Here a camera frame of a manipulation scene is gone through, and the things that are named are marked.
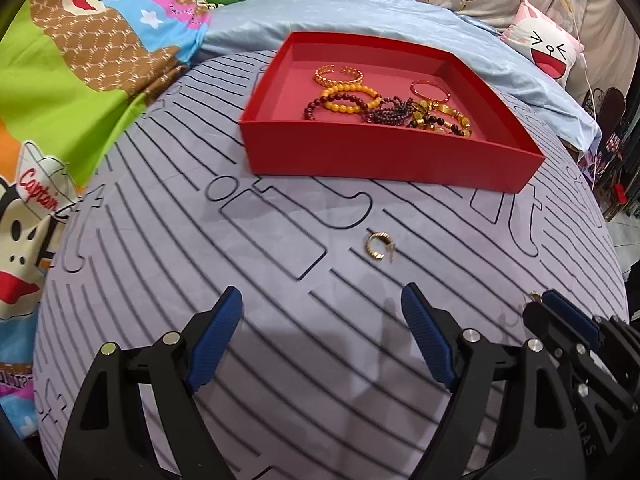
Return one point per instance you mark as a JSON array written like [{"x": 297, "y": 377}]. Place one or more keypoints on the thin rose gold bangle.
[{"x": 417, "y": 91}]

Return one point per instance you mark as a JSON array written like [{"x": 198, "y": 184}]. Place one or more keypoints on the red jewelry box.
[{"x": 390, "y": 160}]

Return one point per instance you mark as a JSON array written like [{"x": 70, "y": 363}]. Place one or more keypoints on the light blue blanket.
[{"x": 350, "y": 15}]

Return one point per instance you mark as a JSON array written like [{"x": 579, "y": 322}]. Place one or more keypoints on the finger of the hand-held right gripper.
[
  {"x": 542, "y": 320},
  {"x": 570, "y": 312}
]

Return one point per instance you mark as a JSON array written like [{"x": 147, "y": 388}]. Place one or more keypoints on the gold beaded bangle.
[{"x": 325, "y": 76}]

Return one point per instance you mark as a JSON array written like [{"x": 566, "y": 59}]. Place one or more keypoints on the cartoon monkey printed blanket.
[{"x": 75, "y": 60}]

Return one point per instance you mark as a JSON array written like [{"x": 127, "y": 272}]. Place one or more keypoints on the dark metal chair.
[{"x": 612, "y": 110}]

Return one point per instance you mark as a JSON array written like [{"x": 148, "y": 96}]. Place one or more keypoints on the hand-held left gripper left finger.
[{"x": 215, "y": 340}]

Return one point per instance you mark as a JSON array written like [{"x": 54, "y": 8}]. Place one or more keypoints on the gold hoop earring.
[{"x": 372, "y": 250}]

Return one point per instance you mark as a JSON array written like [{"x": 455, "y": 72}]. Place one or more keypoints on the small red plastic item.
[{"x": 620, "y": 192}]

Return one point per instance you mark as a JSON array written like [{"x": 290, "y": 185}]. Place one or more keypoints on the cat face pillow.
[{"x": 545, "y": 45}]

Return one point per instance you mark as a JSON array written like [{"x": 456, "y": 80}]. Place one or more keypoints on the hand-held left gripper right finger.
[{"x": 425, "y": 335}]

